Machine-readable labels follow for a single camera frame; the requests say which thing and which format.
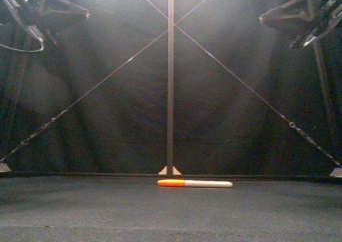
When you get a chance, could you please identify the grey marker pen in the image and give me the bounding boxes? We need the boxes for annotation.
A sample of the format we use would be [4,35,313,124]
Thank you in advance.
[156,178,233,189]

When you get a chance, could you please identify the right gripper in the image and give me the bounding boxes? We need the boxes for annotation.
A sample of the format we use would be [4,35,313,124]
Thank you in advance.
[257,0,342,50]

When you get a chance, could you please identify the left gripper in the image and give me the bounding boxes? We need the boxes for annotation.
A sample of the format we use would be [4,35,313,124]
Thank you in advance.
[0,0,90,53]

